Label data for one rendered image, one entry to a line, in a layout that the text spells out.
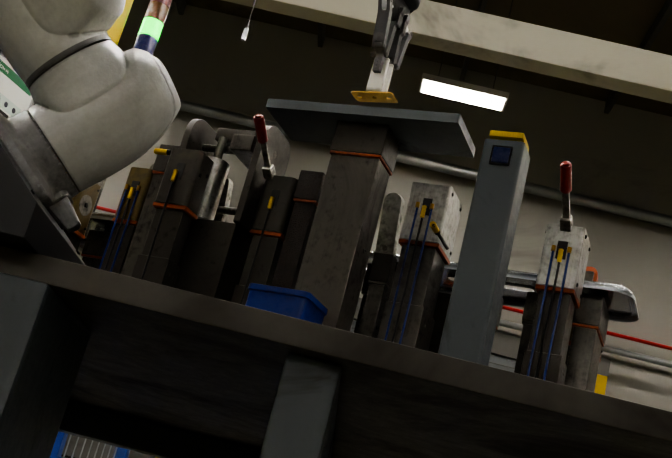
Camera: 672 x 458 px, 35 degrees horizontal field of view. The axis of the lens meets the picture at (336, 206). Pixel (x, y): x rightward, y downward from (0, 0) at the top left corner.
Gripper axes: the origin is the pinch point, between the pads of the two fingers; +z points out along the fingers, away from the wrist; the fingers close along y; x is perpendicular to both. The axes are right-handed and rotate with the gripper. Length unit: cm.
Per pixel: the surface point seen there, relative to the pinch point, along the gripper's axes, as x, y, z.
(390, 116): -7.0, -5.8, 10.9
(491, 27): 111, 325, -216
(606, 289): -41, 28, 27
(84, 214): 67, 12, 29
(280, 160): 24.9, 14.3, 11.8
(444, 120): -16.8, -5.0, 10.8
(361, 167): -2.5, -2.9, 19.7
